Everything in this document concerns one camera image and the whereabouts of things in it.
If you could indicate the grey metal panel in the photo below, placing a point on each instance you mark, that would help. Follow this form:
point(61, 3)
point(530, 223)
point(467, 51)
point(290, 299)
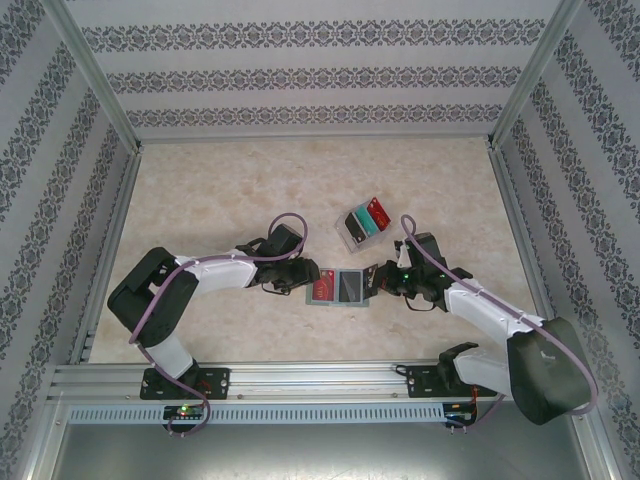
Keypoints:
point(320, 455)

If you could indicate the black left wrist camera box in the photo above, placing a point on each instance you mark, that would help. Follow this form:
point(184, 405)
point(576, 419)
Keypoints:
point(284, 239)

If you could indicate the grey-blue card holder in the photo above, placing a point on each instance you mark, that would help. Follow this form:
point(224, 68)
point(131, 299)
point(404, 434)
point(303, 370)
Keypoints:
point(365, 302)

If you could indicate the aluminium mounting rail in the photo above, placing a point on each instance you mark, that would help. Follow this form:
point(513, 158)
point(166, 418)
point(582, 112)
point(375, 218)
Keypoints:
point(320, 385)

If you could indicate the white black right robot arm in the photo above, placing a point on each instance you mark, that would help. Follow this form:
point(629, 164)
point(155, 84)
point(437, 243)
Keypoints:
point(480, 311)

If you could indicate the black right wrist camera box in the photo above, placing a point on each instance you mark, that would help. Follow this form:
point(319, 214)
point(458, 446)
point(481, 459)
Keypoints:
point(430, 250)

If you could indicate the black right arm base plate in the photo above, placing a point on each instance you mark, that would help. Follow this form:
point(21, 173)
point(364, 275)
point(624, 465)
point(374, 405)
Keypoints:
point(420, 385)

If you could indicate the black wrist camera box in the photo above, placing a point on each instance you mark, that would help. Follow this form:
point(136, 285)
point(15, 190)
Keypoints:
point(284, 239)
point(430, 250)

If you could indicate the aluminium frame post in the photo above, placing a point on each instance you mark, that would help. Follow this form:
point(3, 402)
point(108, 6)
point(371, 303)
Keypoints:
point(96, 75)
point(533, 75)

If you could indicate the teal credit card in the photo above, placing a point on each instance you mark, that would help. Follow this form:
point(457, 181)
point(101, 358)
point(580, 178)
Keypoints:
point(367, 222)

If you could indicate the clear acrylic card box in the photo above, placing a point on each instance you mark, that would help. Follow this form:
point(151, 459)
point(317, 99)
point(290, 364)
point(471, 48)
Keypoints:
point(362, 245)

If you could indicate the black credit card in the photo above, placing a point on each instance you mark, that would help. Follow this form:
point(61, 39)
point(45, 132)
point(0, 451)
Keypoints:
point(356, 227)

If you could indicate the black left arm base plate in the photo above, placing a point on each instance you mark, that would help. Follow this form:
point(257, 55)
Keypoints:
point(220, 385)

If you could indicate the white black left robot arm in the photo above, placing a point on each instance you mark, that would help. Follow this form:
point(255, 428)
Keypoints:
point(225, 274)

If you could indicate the aluminium side rail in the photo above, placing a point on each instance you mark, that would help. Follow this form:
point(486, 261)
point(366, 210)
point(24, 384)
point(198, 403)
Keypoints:
point(111, 250)
point(506, 175)

